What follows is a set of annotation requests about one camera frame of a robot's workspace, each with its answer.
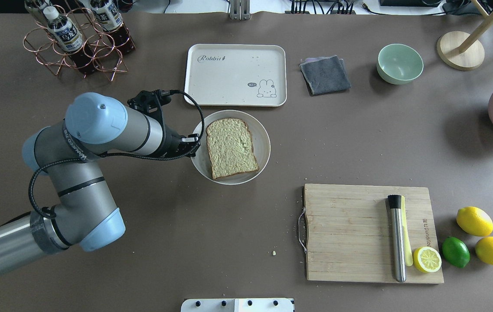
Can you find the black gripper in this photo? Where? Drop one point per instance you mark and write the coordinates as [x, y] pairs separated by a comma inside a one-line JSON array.
[[171, 141]]

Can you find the bread slice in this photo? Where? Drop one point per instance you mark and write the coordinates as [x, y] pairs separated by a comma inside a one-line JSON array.
[[231, 148]]

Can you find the white round plate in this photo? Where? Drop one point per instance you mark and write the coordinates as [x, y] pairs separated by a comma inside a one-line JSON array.
[[261, 147]]

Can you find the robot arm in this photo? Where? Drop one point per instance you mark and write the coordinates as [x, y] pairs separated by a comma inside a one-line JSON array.
[[71, 201]]

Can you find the cream rabbit tray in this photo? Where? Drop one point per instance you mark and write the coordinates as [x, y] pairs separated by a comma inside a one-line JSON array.
[[251, 75]]

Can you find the grey folded cloth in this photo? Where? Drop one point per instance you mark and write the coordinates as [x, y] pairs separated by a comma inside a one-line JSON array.
[[325, 75]]

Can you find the lower left tea bottle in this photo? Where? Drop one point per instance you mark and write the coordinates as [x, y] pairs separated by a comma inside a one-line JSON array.
[[109, 18]]

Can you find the upper tea bottle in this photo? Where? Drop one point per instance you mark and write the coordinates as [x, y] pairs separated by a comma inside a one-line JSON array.
[[70, 39]]

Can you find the wooden cutting board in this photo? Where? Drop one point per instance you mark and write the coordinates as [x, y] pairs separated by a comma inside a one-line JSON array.
[[349, 235]]

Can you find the steel muddler black tip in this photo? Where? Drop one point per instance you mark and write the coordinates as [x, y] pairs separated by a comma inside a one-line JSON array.
[[396, 218]]

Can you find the mint green bowl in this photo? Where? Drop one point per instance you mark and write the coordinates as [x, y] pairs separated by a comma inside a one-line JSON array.
[[399, 64]]

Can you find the yellow knife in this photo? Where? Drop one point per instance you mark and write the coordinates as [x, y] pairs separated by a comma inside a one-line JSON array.
[[406, 242]]

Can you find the halved lemon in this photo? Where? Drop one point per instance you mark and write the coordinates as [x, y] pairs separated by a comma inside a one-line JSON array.
[[427, 259]]

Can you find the green lime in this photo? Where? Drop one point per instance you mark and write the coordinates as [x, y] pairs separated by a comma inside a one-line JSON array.
[[455, 252]]

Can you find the wooden cup stand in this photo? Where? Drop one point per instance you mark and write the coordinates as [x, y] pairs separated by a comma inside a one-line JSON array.
[[463, 51]]

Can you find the lower whole lemon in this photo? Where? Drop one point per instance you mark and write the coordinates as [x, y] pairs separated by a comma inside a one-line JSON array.
[[474, 221]]

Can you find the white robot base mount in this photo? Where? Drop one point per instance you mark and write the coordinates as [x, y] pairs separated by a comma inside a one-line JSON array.
[[238, 305]]

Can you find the copper wire bottle rack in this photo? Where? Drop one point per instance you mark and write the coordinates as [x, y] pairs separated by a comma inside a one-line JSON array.
[[46, 51]]

